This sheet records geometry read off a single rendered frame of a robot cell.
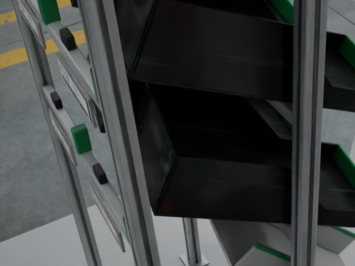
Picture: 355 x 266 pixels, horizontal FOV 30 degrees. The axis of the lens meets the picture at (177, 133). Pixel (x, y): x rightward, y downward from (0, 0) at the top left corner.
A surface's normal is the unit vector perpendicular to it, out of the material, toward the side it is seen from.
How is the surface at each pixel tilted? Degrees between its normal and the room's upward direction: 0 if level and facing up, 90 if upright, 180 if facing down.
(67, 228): 0
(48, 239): 0
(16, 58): 0
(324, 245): 90
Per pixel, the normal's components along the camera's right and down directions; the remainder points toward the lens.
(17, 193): -0.10, -0.77
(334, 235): 0.26, 0.59
